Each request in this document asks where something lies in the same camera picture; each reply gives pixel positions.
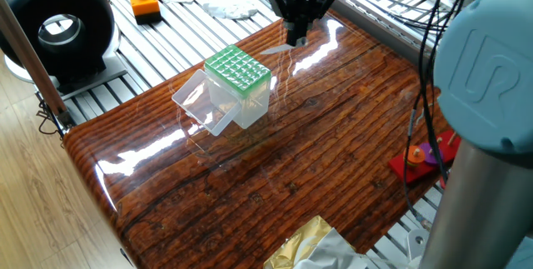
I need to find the orange toy ring stack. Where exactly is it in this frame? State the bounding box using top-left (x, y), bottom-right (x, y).
top-left (402, 144), bottom-right (426, 169)

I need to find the black ring-shaped device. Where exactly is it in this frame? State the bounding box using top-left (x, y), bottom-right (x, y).
top-left (0, 0), bottom-right (128, 95)

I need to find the brown wooden pole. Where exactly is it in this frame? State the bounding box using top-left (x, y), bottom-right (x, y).
top-left (0, 0), bottom-right (72, 127)

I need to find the crumpled white plastic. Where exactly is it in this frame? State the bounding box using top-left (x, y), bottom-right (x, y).
top-left (202, 0), bottom-right (259, 21)

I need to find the red ring stacking toy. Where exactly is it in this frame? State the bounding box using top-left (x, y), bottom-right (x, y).
top-left (389, 129), bottom-right (462, 186)

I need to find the pipette tip box green rack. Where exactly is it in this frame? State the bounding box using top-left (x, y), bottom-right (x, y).
top-left (203, 43), bottom-right (272, 131)

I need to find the small metal plate with holes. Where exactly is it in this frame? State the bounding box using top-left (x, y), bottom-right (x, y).
top-left (406, 229), bottom-right (430, 262)

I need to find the purple toy ring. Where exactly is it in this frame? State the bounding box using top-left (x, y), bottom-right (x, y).
top-left (418, 142), bottom-right (443, 167)

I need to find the clear large pipette tip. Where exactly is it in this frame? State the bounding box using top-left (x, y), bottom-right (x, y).
top-left (260, 37), bottom-right (309, 56)

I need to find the clear hinged box lid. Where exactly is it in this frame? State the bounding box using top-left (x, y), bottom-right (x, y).
top-left (171, 68), bottom-right (242, 137)

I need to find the gold foil packet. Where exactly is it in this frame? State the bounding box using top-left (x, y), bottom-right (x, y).
top-left (262, 214), bottom-right (334, 269)

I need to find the black cable bundle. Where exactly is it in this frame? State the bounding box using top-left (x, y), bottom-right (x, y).
top-left (386, 0), bottom-right (476, 228)

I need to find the orange emergency stop button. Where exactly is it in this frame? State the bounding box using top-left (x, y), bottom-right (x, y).
top-left (127, 0), bottom-right (163, 26)

